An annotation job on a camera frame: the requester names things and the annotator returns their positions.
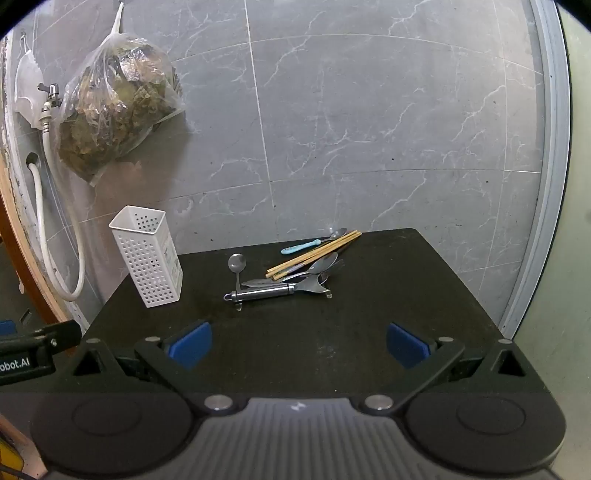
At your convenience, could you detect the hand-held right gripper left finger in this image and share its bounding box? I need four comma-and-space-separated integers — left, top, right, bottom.
69, 320, 237, 415

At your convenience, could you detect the small steel spoon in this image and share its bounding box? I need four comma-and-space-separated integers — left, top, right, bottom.
228, 253, 247, 296

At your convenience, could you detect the blue handled spoon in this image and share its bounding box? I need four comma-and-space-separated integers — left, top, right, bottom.
281, 227, 348, 256

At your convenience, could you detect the large steel spoon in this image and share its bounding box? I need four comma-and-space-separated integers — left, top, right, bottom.
241, 252, 339, 288

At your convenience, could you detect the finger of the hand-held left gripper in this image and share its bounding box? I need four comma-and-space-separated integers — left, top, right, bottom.
28, 320, 81, 357

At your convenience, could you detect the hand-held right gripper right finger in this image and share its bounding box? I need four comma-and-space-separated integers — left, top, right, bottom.
362, 322, 532, 415

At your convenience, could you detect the steel handle peeler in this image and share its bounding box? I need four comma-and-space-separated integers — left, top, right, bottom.
224, 275, 334, 304

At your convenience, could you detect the metal faucet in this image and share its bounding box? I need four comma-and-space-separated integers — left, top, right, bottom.
37, 82, 64, 112

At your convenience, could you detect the white hose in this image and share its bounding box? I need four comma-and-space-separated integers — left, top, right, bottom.
27, 104, 87, 303

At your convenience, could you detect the yellow object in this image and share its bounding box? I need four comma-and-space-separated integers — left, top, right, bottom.
0, 434, 25, 480

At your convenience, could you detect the wooden chopstick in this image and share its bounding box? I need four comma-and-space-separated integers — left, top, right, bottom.
272, 235, 363, 281
269, 233, 361, 278
266, 231, 358, 274

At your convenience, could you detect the brown wooden board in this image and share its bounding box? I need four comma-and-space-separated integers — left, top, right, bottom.
0, 182, 70, 335

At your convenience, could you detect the white perforated utensil holder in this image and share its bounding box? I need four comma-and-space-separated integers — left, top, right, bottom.
108, 205, 184, 309

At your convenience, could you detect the white plastic bag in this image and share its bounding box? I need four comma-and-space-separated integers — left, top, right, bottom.
13, 31, 48, 136

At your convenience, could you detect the plastic bag of dried greens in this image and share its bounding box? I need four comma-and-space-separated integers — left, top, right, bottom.
57, 1, 186, 186

